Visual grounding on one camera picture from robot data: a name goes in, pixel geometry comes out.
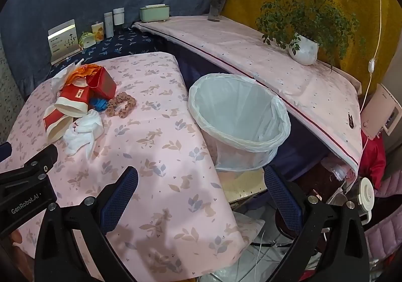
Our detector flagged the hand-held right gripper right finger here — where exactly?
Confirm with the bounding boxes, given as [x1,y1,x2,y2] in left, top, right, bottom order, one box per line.
[264,165,370,282]

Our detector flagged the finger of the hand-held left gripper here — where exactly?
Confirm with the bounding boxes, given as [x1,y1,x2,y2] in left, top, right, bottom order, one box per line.
[0,145,59,183]

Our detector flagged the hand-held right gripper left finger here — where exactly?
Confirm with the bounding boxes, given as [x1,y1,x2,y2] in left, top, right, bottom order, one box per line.
[34,166,139,282]

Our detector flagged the white trash bin with liner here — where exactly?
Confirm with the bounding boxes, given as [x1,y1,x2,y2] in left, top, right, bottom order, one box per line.
[188,72,291,173]

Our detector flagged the red cardboard box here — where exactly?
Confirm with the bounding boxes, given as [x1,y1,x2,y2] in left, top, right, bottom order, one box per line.
[86,66,117,99]

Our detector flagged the person's left hand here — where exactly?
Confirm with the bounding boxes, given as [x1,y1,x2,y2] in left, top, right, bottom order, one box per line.
[9,228,23,245]

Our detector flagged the beige board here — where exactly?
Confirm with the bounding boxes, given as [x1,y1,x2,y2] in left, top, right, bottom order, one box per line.
[217,169,267,204]

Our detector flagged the red paper cup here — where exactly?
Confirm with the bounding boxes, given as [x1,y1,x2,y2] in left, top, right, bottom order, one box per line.
[55,84,91,118]
[44,112,74,140]

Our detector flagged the dark purple cloth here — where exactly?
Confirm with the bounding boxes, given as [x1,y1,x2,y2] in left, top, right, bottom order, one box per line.
[166,40,330,173]

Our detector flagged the clear plastic bag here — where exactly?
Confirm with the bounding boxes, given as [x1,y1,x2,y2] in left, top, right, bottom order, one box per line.
[320,156,349,182]

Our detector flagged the pink floral tablecloth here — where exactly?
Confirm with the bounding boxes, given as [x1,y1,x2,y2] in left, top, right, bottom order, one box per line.
[6,51,252,279]

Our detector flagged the blue plastic piece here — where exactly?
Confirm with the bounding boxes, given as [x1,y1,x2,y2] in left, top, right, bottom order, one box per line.
[89,97,109,111]

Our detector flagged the brown spotted scrunchie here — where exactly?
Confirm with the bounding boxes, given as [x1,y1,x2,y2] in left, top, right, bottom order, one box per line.
[105,93,138,118]

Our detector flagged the red garment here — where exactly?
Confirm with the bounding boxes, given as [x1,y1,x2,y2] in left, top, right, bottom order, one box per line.
[358,131,387,188]

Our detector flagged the orange plastic bag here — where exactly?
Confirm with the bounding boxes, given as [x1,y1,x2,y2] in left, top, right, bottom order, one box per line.
[65,64,103,85]

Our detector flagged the pink padded jacket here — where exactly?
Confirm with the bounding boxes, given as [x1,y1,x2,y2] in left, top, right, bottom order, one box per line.
[364,159,402,270]

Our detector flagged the white box with floral print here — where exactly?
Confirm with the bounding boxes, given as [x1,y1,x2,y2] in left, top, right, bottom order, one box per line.
[48,19,79,65]

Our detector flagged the white appliance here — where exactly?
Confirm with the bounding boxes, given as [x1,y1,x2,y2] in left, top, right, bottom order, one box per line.
[361,83,402,140]

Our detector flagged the green packet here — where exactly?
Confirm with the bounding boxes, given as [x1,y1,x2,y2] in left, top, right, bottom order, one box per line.
[79,31,95,49]

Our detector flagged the small yellow box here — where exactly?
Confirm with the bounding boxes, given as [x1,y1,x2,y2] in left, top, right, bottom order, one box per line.
[91,21,105,42]

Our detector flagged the navy floral cloth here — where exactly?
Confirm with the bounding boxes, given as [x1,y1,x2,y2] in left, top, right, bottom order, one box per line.
[50,27,164,66]

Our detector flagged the green plant in white pot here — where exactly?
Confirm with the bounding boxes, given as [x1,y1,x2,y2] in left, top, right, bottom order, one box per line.
[239,0,366,66]

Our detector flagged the pink dotted shelf cloth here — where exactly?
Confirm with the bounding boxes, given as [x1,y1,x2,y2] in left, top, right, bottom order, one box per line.
[132,15,362,176]

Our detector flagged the white slim bottle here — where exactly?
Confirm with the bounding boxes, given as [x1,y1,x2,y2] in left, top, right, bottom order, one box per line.
[104,12,114,38]

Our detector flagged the white jar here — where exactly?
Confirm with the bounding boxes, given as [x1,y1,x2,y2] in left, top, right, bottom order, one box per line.
[113,7,125,26]

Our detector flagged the green tissue box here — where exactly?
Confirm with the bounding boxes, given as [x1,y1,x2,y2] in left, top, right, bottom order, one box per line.
[139,4,171,23]

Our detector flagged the white cable with switch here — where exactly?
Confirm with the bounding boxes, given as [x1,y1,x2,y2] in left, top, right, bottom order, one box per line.
[360,0,383,110]

